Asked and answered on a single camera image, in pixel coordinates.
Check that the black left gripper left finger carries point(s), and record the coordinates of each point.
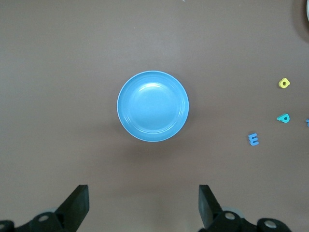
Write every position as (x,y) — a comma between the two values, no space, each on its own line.
(72,210)

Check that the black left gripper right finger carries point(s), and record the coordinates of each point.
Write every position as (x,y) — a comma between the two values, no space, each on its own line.
(212,212)

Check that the blue foam letter m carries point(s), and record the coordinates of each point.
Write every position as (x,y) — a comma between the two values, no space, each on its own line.
(250,139)

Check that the teal foam letter p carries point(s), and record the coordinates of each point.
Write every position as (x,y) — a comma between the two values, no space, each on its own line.
(279,118)

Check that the yellow foam letter d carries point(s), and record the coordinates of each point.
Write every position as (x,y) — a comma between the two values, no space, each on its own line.
(280,84)

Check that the brown table cover sheet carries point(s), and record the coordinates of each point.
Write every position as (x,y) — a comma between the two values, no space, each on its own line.
(60,96)

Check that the blue plate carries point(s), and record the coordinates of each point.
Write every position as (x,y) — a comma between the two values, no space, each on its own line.
(153,106)

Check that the blue foam letter x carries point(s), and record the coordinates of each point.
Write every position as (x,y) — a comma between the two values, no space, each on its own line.
(307,122)

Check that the beige plate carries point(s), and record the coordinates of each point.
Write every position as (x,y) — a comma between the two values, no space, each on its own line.
(307,9)

